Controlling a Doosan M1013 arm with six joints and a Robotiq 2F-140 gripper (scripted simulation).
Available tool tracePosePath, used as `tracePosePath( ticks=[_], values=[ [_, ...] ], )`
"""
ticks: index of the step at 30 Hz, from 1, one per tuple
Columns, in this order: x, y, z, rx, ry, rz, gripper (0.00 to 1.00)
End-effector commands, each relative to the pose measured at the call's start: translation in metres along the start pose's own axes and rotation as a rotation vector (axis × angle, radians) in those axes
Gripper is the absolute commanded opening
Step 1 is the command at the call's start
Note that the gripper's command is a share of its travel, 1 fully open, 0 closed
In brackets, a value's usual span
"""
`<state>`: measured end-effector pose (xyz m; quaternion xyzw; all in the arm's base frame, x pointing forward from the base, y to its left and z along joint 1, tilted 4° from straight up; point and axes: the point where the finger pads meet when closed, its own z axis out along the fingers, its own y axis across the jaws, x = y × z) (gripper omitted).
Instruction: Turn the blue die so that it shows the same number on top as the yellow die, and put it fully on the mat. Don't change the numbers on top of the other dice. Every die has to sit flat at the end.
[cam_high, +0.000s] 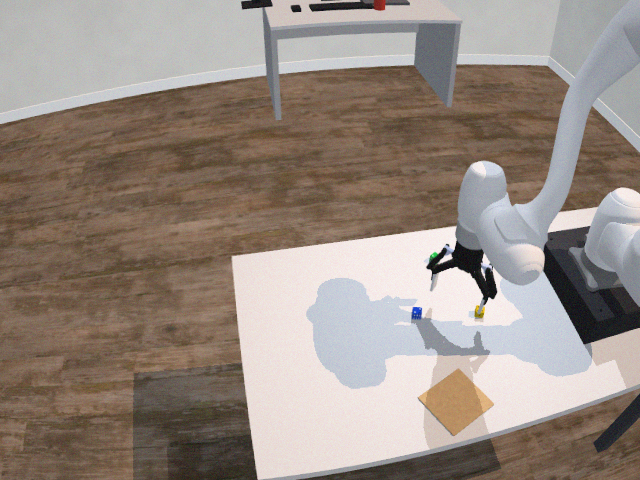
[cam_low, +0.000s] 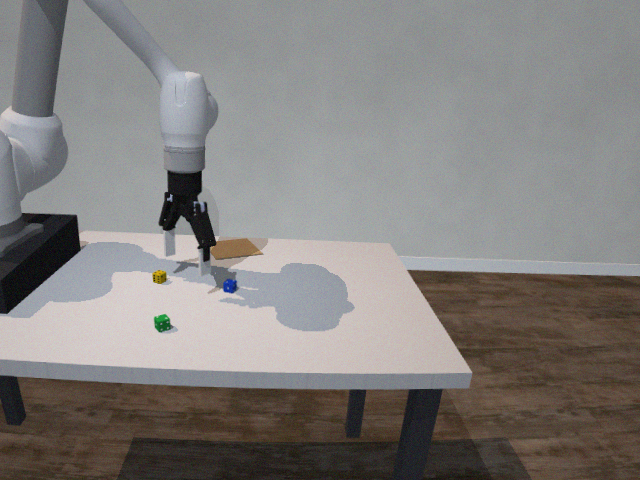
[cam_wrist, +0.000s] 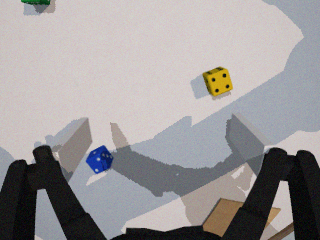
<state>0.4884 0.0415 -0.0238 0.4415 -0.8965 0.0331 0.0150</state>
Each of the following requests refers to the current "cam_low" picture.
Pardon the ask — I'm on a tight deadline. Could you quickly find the tan flat mat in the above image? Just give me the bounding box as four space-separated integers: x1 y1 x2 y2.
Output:
211 238 263 260

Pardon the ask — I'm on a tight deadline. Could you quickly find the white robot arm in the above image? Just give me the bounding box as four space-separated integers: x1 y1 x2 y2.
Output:
0 0 219 258

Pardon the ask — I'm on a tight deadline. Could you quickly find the green die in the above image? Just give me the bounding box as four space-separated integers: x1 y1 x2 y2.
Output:
154 314 171 332

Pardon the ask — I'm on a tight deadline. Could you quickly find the blue die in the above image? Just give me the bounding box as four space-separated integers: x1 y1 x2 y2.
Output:
223 279 237 293

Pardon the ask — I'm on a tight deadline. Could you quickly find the yellow die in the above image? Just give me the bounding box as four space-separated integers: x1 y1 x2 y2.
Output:
152 270 167 284

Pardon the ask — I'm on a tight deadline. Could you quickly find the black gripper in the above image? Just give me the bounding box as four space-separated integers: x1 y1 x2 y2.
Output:
159 171 216 276

